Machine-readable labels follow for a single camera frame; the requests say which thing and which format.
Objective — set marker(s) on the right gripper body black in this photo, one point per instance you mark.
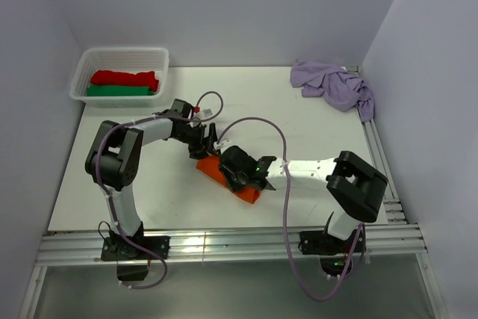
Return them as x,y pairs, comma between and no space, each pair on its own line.
235,181

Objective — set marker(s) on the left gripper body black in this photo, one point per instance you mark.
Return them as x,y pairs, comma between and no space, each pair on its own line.
194,137

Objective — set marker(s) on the orange t shirt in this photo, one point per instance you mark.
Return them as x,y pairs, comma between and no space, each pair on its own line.
209,166

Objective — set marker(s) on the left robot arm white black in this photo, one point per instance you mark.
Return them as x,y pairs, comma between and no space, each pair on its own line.
114,158

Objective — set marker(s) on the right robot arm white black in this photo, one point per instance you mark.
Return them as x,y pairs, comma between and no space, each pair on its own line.
354,184

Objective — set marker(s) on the white plastic basket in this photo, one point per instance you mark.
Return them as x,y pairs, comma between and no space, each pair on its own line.
120,59

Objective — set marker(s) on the green rolled t shirt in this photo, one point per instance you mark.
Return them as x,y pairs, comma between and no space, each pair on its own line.
117,90

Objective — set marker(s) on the red rolled t shirt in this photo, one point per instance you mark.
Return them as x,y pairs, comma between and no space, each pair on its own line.
140,79

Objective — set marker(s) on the lilac t shirt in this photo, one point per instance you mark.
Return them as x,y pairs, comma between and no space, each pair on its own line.
339,88

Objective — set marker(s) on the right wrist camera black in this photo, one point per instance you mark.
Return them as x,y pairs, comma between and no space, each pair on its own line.
235,161

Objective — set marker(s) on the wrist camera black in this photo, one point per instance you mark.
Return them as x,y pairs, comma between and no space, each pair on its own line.
235,161
180,110

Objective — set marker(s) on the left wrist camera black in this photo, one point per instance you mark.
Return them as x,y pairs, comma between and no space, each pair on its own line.
180,110

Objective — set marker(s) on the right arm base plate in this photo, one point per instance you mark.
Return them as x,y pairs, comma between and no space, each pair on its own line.
321,243

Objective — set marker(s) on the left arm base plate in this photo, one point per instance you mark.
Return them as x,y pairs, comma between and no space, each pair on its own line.
116,249

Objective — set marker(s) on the aluminium rail frame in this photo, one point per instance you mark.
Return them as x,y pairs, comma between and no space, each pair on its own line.
266,90

